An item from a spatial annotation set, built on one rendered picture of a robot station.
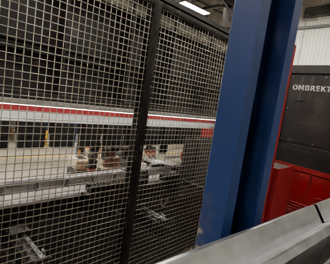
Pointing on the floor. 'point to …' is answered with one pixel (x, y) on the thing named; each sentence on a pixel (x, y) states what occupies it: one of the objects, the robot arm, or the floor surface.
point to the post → (153, 36)
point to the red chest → (278, 190)
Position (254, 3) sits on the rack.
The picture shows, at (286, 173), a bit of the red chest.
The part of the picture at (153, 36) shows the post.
